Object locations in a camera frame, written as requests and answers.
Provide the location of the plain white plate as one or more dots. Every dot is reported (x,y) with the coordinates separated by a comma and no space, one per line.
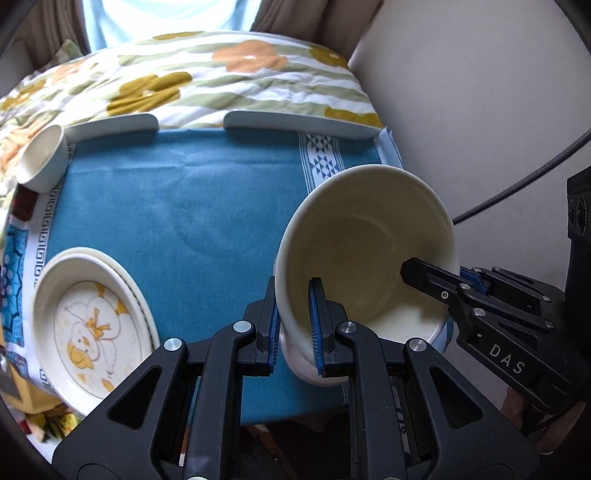
(143,302)

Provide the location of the blue tablecloth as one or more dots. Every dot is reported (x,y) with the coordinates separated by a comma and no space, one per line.
(184,207)

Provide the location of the floral blanket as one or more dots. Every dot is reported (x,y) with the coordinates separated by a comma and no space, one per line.
(207,92)

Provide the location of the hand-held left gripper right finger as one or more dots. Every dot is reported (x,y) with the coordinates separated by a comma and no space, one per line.
(316,323)

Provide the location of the yellow box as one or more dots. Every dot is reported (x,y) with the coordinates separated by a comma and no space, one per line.
(32,397)

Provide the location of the patterned blue white cloth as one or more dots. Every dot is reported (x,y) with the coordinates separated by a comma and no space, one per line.
(14,277)

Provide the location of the cream bowl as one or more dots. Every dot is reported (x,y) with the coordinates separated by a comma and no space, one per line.
(360,240)

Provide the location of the brown curtain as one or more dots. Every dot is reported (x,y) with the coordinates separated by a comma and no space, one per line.
(314,14)
(51,27)

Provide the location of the light blue window cloth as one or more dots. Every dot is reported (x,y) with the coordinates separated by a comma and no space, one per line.
(175,18)

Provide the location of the person's right hand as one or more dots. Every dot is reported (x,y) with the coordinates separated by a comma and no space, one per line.
(554,429)

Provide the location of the cream duck print plate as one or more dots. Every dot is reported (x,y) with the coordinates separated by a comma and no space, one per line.
(92,323)

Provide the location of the long white table rail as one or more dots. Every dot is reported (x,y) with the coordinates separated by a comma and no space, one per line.
(286,122)

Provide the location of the short white table rail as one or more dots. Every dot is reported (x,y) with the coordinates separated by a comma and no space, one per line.
(115,123)

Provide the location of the green pillow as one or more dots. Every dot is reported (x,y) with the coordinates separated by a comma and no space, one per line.
(64,53)

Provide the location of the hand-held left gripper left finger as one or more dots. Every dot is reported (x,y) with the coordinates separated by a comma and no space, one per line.
(274,332)

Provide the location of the small white bowl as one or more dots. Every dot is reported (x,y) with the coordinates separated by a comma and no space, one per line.
(41,152)

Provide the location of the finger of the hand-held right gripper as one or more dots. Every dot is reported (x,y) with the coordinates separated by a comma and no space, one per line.
(429,279)
(508,286)

